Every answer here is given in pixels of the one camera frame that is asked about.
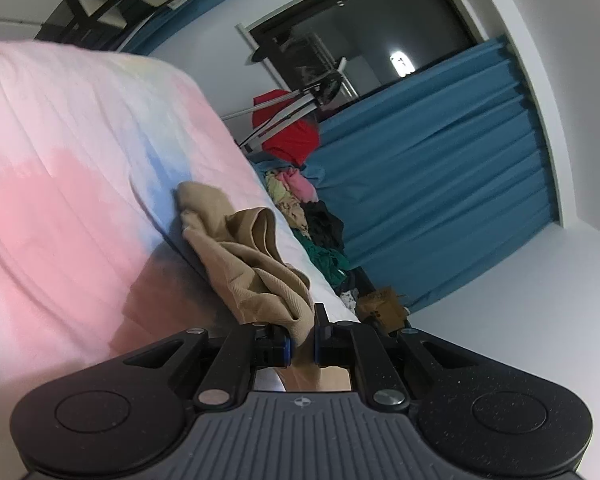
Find green garment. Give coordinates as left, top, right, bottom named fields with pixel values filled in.
left=300, top=242, right=351, bottom=286

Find narrow blue curtain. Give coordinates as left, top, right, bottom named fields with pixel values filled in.
left=120, top=0, right=306, bottom=56

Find red garment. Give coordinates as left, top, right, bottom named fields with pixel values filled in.
left=251, top=89, right=321, bottom=166

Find garment steamer stand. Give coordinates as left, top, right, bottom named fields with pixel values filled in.
left=222, top=57, right=348, bottom=153

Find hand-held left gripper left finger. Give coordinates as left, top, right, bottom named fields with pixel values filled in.
left=122, top=324, right=295, bottom=408

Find pale yellow garment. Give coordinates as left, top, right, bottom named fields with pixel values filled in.
left=265, top=170, right=291, bottom=203

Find brown paper bag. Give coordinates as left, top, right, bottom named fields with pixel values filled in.
left=355, top=286, right=411, bottom=333

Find tan t-shirt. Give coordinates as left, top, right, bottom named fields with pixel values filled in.
left=176, top=181, right=353, bottom=393

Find black and white chair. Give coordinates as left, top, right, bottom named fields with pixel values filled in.
left=32, top=0, right=218, bottom=53

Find beige patterned garment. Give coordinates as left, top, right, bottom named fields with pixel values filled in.
left=275, top=200, right=311, bottom=233

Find bed with pastel sheet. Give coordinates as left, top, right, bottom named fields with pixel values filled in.
left=0, top=40, right=361, bottom=411

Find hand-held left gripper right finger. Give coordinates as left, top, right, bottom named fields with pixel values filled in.
left=312, top=303, right=483, bottom=413

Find pink garment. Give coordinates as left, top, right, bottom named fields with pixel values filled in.
left=280, top=167, right=317, bottom=201

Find wide blue curtain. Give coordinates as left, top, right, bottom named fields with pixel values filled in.
left=300, top=35, right=561, bottom=313

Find blue garment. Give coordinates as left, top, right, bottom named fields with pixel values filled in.
left=252, top=157, right=326, bottom=186

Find dark window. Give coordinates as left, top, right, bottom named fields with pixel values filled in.
left=237, top=0, right=486, bottom=111

